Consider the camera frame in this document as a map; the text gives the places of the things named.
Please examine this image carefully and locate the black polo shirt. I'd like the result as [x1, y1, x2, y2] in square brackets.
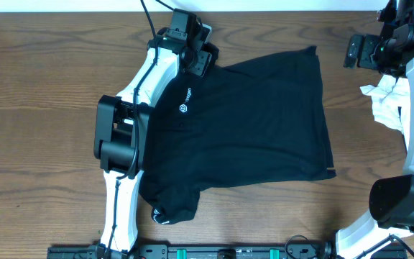
[139, 46, 336, 224]

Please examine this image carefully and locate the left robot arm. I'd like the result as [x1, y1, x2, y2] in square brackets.
[93, 24, 213, 258]

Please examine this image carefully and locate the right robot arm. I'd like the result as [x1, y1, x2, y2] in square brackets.
[334, 18, 414, 258]

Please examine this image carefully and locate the white shirt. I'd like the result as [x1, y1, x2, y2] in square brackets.
[360, 76, 410, 138]

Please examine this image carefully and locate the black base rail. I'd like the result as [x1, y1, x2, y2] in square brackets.
[47, 237, 337, 259]

